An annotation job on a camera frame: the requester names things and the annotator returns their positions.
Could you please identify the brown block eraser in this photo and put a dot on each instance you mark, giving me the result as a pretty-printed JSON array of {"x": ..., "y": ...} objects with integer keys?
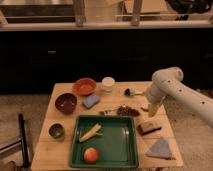
[{"x": 148, "y": 127}]

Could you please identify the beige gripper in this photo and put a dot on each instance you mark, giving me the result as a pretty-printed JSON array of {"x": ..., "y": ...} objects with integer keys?
[{"x": 152, "y": 109}]

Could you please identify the green plastic tray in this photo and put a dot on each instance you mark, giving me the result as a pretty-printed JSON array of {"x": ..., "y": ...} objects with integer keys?
[{"x": 115, "y": 143}]

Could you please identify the black metal stand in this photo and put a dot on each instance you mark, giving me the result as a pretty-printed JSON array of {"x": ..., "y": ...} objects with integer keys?
[{"x": 24, "y": 147}]

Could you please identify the green pepper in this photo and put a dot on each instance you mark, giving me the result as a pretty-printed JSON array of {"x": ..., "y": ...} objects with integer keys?
[{"x": 144, "y": 109}]

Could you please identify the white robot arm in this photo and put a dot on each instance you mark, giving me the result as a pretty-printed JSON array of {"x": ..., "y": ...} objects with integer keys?
[{"x": 169, "y": 82}]

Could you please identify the blue sponge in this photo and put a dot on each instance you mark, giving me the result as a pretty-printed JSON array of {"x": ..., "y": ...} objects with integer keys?
[{"x": 91, "y": 100}]

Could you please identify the bunch of dark grapes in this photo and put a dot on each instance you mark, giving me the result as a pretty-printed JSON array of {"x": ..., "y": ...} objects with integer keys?
[{"x": 123, "y": 110}]

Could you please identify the red apple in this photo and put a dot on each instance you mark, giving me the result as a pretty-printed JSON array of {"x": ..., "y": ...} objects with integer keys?
[{"x": 90, "y": 155}]

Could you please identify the orange bowl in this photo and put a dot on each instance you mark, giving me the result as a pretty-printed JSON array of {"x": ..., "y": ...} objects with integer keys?
[{"x": 84, "y": 86}]

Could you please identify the dark red bowl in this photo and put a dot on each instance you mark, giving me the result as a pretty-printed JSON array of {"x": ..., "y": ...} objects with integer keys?
[{"x": 66, "y": 103}]

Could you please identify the folded blue cloth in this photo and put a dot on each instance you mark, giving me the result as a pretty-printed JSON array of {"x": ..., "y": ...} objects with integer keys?
[{"x": 160, "y": 149}]

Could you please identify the white handled brush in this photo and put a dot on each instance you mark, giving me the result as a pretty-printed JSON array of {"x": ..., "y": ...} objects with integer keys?
[{"x": 131, "y": 92}]

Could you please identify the white cup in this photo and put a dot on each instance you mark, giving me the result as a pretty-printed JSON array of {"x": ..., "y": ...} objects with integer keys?
[{"x": 108, "y": 84}]

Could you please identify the yellow banana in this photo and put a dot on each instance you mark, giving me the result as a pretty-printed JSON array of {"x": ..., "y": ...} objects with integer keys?
[{"x": 91, "y": 133}]

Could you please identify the wooden table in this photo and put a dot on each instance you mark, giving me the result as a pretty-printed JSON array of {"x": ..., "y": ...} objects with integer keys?
[{"x": 51, "y": 155}]

